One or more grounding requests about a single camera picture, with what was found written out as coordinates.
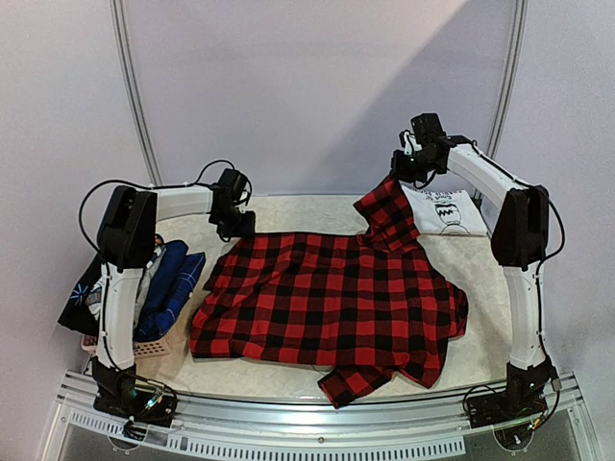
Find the blue garment in basket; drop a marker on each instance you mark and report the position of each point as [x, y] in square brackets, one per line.
[166, 285]

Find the white orange printed garment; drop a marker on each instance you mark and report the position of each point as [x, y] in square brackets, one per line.
[94, 298]

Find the pink plastic laundry basket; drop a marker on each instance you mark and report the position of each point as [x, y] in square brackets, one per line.
[141, 349]

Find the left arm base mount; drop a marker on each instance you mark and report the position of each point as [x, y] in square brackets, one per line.
[124, 394]

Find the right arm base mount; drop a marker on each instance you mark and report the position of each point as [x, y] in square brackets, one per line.
[532, 391]

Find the white and green raglan shirt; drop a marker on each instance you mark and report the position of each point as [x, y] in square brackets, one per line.
[445, 213]

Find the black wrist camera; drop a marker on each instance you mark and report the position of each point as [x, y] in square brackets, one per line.
[233, 187]
[424, 129]

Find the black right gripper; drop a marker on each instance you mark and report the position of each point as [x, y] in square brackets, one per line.
[404, 168]

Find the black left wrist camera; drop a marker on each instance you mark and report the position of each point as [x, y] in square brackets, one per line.
[233, 187]

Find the red black plaid garment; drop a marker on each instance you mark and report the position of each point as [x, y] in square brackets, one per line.
[367, 306]

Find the aluminium frame post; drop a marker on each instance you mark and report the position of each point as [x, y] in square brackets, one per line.
[511, 62]
[119, 22]

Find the left aluminium frame post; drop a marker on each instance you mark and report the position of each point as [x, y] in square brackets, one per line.
[119, 22]

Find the front aluminium rail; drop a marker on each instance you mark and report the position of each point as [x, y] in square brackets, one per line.
[436, 426]

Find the black printed garment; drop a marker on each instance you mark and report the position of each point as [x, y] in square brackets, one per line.
[75, 314]

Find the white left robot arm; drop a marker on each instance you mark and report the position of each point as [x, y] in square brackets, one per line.
[125, 244]

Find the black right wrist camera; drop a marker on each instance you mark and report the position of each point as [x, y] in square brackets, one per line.
[424, 129]

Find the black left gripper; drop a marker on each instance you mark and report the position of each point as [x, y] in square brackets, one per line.
[246, 230]

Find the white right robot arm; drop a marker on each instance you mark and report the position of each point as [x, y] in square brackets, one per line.
[519, 240]

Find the right aluminium frame post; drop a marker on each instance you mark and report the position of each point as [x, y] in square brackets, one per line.
[511, 62]

